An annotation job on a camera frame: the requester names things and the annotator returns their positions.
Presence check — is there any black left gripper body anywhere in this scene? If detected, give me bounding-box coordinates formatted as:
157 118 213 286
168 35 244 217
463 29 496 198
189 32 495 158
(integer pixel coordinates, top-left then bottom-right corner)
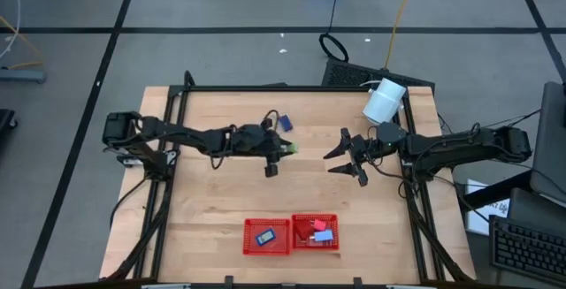
232 118 279 179

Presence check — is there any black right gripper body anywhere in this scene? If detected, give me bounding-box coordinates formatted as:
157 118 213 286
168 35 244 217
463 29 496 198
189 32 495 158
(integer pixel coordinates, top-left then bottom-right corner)
340 127 379 187

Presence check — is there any red slotted plastic basket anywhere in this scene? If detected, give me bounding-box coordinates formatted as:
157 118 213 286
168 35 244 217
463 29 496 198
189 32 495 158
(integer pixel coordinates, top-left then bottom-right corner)
242 217 292 256
290 213 340 252

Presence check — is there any red box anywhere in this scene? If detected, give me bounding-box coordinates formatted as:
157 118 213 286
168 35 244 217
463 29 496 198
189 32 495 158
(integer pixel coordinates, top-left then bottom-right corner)
294 220 314 240

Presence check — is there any blue-framed digital device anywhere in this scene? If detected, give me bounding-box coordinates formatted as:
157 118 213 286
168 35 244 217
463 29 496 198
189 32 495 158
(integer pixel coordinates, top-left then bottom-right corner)
255 228 277 247

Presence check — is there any white cylindrical device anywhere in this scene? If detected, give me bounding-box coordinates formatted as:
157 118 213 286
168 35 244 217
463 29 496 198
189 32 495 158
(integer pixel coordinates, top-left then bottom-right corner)
362 77 408 126

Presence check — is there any black mesh panel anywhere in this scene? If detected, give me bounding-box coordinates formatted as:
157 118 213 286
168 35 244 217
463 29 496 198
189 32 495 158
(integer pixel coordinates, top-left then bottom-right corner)
321 57 437 95

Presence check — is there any white paper sheet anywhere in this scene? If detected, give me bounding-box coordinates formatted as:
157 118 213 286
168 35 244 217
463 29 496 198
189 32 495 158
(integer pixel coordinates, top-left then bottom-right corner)
465 179 511 236

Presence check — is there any grey computer monitor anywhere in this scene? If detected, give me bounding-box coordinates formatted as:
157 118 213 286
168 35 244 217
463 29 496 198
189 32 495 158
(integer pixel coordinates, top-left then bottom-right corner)
529 80 566 206

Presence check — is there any black computer keyboard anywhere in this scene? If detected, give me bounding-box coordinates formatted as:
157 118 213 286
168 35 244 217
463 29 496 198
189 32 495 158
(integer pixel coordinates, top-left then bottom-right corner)
488 215 566 286

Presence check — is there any grey desk foot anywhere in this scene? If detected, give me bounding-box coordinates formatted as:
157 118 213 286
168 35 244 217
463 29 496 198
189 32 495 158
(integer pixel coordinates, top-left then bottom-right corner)
0 68 48 84

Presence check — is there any black floor stand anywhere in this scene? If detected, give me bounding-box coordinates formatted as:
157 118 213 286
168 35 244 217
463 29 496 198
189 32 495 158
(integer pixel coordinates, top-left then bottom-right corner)
0 108 19 142

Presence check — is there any black aluminium table frame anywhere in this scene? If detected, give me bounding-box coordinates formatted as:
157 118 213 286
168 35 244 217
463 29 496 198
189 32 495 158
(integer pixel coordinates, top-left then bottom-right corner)
99 70 477 289

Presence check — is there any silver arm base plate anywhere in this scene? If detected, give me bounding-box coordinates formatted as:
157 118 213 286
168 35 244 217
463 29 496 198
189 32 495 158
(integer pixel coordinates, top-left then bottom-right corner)
115 147 180 169

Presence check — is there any long black cable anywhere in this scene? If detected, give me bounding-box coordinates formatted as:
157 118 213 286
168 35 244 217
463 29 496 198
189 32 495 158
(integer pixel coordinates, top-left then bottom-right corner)
318 0 350 63

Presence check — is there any yellow floor cable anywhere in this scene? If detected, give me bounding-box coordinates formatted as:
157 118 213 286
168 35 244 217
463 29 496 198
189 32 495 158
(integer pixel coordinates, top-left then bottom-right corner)
0 14 44 70

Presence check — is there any white floor cable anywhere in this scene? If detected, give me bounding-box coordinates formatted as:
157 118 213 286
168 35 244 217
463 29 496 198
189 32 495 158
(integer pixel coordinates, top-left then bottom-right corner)
0 0 23 60

